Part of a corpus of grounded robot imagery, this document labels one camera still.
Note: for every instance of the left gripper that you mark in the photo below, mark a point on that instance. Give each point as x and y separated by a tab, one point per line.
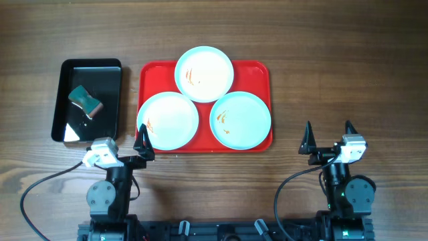
128	161

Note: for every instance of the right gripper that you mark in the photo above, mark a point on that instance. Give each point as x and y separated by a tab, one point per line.
325	154

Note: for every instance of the white plate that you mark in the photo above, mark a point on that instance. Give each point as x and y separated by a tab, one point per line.
240	120
171	120
204	74

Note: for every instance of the green brown sponge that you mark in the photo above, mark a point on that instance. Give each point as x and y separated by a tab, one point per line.
82	99

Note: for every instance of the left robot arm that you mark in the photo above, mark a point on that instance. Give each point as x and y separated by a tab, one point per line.
109	200

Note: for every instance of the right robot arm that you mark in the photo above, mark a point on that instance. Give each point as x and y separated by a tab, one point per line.
349	197

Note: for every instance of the red plastic tray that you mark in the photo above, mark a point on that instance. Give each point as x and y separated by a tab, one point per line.
159	76

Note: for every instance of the black metal tray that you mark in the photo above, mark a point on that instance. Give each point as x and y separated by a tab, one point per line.
102	79

